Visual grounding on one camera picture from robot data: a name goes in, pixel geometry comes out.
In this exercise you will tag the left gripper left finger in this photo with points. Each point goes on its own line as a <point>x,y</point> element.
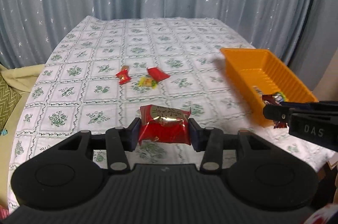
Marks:
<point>118,141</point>

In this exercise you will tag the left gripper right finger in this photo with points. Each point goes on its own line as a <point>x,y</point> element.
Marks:
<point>209,140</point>

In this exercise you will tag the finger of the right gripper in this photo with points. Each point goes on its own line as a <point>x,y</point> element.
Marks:
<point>277,112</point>

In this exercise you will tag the dark chocolate bar wrapper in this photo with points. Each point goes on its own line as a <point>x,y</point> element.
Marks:
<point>275,99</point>

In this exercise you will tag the red gold snack packet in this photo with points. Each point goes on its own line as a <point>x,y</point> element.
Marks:
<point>164,125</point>

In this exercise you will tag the small red candy packet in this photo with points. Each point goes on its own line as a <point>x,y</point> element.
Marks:
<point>123,75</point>

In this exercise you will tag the orange plastic tray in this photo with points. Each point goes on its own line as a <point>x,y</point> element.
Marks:
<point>257,72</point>

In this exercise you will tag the yellow green candy packet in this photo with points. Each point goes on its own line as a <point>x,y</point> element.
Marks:
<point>146,81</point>

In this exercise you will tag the floral white tablecloth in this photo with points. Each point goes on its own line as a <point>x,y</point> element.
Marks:
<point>103,72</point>

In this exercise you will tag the green zigzag cushion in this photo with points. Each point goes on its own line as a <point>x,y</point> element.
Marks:
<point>9,98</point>

